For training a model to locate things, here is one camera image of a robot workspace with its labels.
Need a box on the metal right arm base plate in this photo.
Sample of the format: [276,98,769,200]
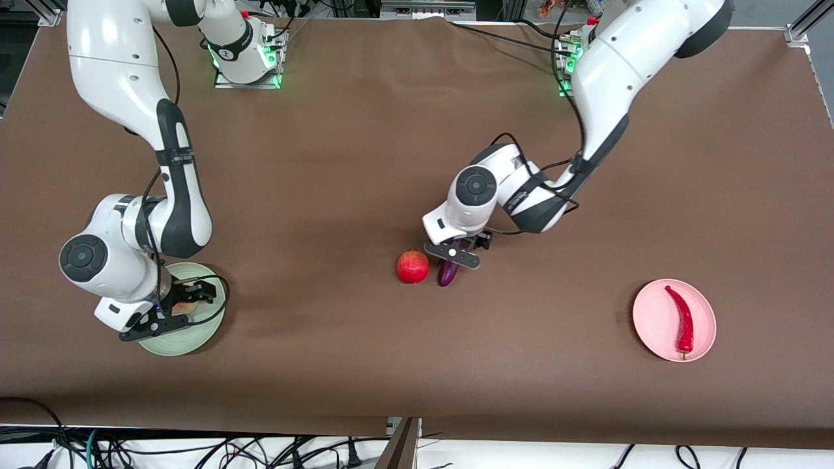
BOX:
[214,26,285,90]

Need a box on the dark table leg bar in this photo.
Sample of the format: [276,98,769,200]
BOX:
[375,417,423,469]

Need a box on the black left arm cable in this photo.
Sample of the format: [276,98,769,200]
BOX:
[489,0,587,235]

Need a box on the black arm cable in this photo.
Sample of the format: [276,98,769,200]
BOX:
[489,0,587,235]
[134,26,230,326]

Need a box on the red pomegranate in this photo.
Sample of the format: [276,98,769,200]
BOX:
[397,249,431,285]

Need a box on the red chili pepper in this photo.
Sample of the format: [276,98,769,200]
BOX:
[665,285,695,360]

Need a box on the pale green round plate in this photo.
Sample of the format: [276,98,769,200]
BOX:
[137,262,227,357]

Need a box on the pink round plate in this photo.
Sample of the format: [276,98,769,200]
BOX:
[633,279,717,363]

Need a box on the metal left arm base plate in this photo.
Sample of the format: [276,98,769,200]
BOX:
[557,33,578,98]

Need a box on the aluminium frame profile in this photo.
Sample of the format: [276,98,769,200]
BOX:
[26,0,66,27]
[785,0,834,46]

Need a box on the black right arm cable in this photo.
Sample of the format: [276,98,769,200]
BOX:
[134,26,230,326]

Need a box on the black cable on table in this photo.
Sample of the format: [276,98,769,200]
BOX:
[446,18,574,59]

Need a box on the grey control box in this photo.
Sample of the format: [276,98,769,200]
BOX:
[380,0,478,20]

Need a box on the brown table cover mat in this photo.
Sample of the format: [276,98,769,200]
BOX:
[0,12,834,450]

